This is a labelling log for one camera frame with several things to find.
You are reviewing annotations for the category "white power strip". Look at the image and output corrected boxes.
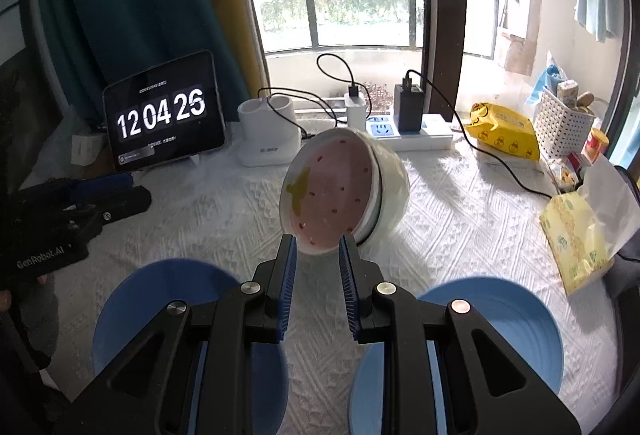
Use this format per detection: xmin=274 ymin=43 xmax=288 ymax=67
xmin=365 ymin=114 xmax=455 ymax=152

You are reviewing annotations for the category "dark grey cloth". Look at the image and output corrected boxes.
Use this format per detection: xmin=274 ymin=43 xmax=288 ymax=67
xmin=605 ymin=165 xmax=640 ymax=287

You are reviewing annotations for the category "black charging cable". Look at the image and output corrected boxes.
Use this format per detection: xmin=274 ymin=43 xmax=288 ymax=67
xmin=404 ymin=69 xmax=553 ymax=198
xmin=257 ymin=53 xmax=372 ymax=140

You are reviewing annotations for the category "white textured tablecloth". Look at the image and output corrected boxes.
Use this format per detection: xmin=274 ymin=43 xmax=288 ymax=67
xmin=45 ymin=145 xmax=621 ymax=435

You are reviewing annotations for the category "yellow and red jar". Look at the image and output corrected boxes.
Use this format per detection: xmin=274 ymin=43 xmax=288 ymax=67
xmin=585 ymin=127 xmax=610 ymax=164

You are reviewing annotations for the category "light blue plate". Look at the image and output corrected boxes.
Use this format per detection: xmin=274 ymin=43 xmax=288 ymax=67
xmin=349 ymin=276 xmax=564 ymax=435

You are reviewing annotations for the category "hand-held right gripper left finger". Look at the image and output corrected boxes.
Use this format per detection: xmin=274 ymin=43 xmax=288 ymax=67
xmin=52 ymin=234 xmax=300 ymax=435

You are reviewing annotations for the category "white charger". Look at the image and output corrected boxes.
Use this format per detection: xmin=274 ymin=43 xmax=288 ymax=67
xmin=344 ymin=87 xmax=370 ymax=128

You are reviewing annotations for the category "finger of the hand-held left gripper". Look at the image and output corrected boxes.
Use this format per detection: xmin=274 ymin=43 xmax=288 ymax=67
xmin=65 ymin=186 xmax=153 ymax=229
xmin=20 ymin=172 xmax=135 ymax=210

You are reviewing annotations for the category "blue bowl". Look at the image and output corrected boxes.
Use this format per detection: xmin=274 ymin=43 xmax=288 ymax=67
xmin=91 ymin=259 xmax=291 ymax=435

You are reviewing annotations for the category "dark window frame post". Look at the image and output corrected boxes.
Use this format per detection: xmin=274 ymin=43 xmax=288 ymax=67
xmin=420 ymin=0 xmax=468 ymax=116

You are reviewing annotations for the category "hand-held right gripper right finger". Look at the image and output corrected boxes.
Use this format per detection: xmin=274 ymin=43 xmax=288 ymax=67
xmin=338 ymin=235 xmax=583 ymax=435

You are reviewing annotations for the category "yellow wet wipes pack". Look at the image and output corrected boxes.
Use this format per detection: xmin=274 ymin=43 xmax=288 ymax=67
xmin=462 ymin=101 xmax=542 ymax=162

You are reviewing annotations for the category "tablet showing clock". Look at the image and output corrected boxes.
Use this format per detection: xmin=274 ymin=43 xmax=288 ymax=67
xmin=102 ymin=50 xmax=227 ymax=173

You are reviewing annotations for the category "white plastic basket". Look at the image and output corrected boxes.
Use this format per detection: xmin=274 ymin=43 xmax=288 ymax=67
xmin=532 ymin=86 xmax=597 ymax=160

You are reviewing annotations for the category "black charger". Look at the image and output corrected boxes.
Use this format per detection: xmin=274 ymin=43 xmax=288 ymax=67
xmin=393 ymin=84 xmax=423 ymax=132

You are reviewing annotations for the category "small white box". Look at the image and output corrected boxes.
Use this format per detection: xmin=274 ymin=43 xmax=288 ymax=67
xmin=70 ymin=135 xmax=108 ymax=166

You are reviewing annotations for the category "yellow curtain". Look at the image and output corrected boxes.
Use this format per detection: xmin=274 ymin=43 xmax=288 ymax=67
xmin=180 ymin=0 xmax=268 ymax=88

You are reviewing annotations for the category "yellow tissue pack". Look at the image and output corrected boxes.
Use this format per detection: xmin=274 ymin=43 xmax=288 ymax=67
xmin=539 ymin=192 xmax=616 ymax=298

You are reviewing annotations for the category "pink strawberry print bowl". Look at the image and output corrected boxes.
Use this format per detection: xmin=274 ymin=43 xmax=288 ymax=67
xmin=280 ymin=127 xmax=412 ymax=257

